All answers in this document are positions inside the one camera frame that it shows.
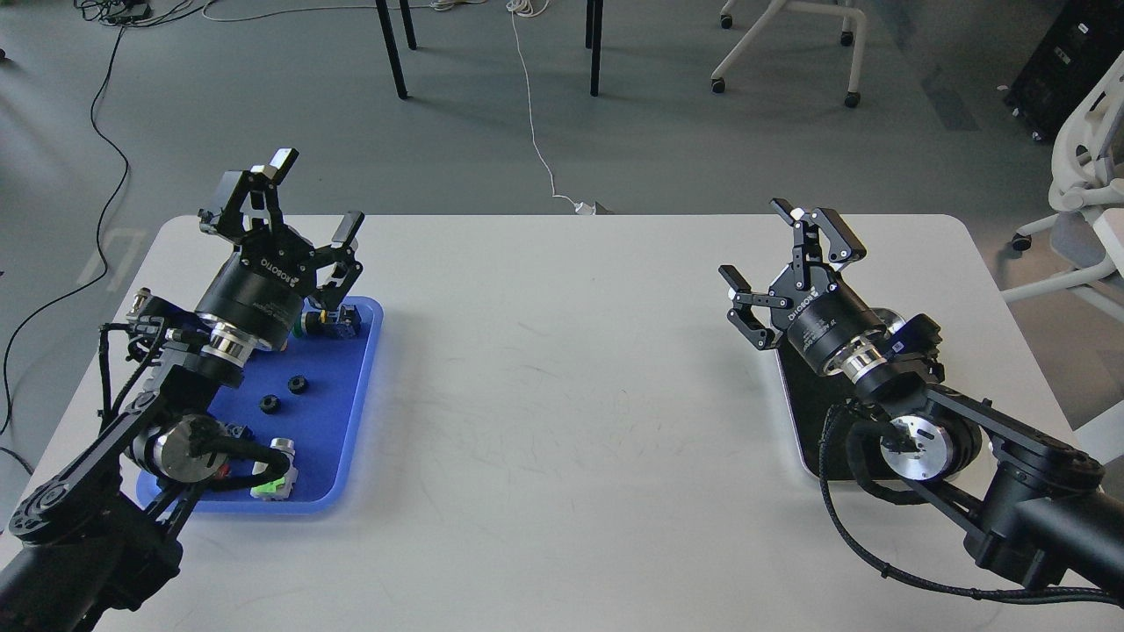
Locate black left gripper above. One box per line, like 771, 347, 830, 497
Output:
194, 148, 365, 349

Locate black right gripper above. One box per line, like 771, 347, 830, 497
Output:
718, 197, 887, 376

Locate small black gear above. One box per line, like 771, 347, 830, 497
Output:
259, 392, 280, 415
285, 374, 309, 395

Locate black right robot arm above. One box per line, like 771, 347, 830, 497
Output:
719, 197, 1123, 605

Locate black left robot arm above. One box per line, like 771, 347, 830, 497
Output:
3, 148, 363, 631

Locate silver metal tray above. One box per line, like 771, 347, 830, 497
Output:
776, 307, 904, 484

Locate blue plastic tray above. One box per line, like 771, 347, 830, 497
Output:
194, 296, 383, 515

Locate white chair base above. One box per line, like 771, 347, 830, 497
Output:
710, 0, 868, 109

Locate black table legs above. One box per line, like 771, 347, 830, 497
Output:
375, 0, 605, 100

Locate white office chair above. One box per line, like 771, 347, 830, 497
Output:
1001, 56, 1123, 320

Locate black equipment case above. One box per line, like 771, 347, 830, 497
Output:
1004, 1, 1123, 141

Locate green push button switch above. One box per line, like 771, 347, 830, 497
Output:
292, 303, 363, 340

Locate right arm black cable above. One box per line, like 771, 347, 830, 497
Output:
818, 404, 1124, 608

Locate black floor cable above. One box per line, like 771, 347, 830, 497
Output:
0, 0, 207, 475

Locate green white selector switch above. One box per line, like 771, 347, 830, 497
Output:
250, 437, 299, 502

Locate white floor cable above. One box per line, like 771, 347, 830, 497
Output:
202, 0, 607, 217

